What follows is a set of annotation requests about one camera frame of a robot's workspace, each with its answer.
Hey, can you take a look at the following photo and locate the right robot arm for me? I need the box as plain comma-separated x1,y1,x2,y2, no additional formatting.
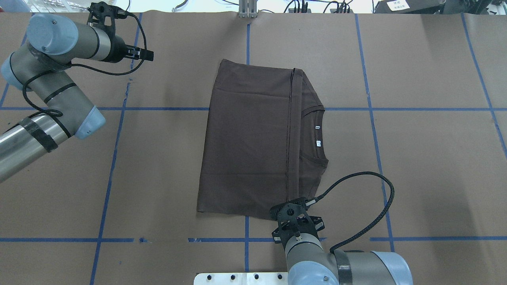
269,197,414,285

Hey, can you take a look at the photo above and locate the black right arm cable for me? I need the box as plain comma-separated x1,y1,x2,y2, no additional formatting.
305,171,396,254

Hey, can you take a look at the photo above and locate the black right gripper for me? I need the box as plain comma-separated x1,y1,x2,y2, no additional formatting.
269,198,325,244

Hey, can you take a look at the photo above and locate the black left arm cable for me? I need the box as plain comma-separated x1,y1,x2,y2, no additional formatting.
22,4,148,117

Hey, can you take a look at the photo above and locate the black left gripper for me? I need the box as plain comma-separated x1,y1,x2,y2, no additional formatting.
105,36,154,63

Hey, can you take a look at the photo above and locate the dark brown t-shirt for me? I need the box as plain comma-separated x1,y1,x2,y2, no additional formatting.
196,59,328,220

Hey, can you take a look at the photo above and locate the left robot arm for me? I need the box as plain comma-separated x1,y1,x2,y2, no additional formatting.
1,7,154,182

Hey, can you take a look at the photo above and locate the white camera stand base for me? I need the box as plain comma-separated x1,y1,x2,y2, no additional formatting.
193,272,288,285

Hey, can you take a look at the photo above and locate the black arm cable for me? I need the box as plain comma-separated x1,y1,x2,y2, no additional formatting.
22,4,148,117
305,171,396,254

